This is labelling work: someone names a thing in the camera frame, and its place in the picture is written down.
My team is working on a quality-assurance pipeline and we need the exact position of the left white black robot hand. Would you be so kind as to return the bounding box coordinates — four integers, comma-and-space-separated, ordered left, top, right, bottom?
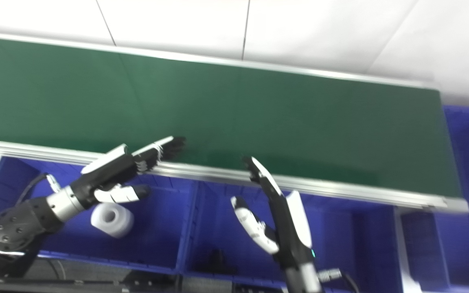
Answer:
71, 136, 187, 210

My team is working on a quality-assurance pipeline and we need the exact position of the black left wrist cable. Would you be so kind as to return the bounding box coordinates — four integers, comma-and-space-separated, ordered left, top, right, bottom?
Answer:
15, 173, 62, 204

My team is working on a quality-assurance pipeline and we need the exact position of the black part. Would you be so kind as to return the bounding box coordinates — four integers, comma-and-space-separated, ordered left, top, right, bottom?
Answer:
196, 248, 235, 275

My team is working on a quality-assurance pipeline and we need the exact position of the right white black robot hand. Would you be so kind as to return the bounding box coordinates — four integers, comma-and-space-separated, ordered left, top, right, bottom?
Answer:
230, 156, 314, 268

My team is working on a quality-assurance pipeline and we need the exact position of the black robot torso structure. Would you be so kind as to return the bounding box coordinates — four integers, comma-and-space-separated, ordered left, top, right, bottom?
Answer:
0, 258, 284, 293

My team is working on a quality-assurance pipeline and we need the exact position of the white round plastic part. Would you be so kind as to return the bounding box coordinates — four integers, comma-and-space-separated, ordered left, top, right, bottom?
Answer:
91, 202, 134, 239

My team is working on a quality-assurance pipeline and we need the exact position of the green conveyor belt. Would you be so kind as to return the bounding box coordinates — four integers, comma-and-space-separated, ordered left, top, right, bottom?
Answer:
0, 36, 463, 199
0, 31, 469, 214

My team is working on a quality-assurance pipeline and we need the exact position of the right wrist cable connector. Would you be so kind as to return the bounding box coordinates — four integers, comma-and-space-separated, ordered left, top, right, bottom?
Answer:
318, 268, 359, 293

